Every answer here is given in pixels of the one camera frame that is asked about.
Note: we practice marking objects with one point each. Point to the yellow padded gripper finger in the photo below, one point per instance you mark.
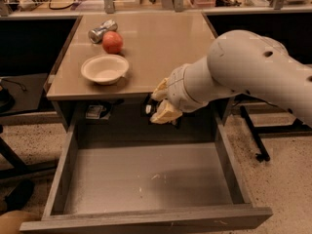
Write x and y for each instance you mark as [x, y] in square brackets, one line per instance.
[161, 91]
[165, 113]

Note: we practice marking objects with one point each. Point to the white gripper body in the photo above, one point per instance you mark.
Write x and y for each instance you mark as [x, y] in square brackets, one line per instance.
[177, 89]

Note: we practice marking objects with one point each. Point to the black rxbar chocolate bar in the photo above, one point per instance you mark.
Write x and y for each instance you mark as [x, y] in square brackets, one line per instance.
[149, 107]

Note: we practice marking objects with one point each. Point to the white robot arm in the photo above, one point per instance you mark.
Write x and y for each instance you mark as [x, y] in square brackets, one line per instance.
[238, 62]

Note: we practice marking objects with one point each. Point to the grey counter cabinet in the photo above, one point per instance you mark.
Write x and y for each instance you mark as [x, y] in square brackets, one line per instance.
[154, 44]

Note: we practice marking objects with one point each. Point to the grey open wooden drawer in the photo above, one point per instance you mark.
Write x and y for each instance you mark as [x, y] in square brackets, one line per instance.
[126, 176]

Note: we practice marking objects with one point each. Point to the white paper bowl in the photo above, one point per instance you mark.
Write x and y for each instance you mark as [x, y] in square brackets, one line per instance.
[105, 69]

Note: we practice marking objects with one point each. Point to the red apple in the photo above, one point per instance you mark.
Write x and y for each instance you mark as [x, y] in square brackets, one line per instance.
[112, 42]

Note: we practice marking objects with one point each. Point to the silver soda can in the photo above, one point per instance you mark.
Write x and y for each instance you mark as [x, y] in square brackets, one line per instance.
[95, 35]

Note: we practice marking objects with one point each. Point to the black table leg stand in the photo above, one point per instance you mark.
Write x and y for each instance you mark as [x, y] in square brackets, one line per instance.
[297, 128]

